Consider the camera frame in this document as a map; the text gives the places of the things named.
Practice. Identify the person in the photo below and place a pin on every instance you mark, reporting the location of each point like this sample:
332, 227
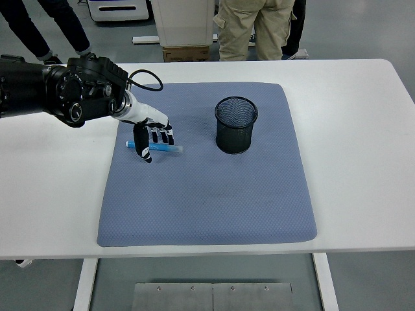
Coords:
240, 32
296, 32
29, 29

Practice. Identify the black mesh pen holder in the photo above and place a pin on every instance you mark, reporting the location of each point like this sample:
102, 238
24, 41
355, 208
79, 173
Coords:
236, 137

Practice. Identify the blue-grey padded mat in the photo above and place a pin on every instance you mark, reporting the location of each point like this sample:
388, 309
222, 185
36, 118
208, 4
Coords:
194, 194

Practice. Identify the white machine with dark slot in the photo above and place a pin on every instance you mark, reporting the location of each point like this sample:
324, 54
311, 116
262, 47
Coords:
120, 9

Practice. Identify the white table leg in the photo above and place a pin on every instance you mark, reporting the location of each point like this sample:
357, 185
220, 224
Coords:
325, 285
85, 285

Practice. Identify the grey floor plate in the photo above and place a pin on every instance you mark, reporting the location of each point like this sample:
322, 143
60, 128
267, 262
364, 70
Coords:
304, 53

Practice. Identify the white plastic bin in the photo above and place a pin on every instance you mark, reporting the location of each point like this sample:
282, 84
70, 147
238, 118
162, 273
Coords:
183, 22

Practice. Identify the blue marker with clear cap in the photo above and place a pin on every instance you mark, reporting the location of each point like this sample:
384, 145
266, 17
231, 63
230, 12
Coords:
172, 149

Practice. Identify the flat white board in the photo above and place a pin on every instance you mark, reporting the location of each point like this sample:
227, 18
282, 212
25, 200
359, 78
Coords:
146, 39

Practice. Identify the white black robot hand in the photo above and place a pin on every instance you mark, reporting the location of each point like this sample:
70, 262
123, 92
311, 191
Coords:
146, 111

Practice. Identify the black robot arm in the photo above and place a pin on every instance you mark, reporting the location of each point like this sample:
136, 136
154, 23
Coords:
65, 90

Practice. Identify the grey metal plate with screws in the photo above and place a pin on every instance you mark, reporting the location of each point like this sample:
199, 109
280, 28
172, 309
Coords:
253, 298
172, 298

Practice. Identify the small white black object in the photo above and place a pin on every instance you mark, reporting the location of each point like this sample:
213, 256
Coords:
23, 263

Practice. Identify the brown cardboard box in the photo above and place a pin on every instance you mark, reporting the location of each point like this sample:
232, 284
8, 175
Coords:
184, 54

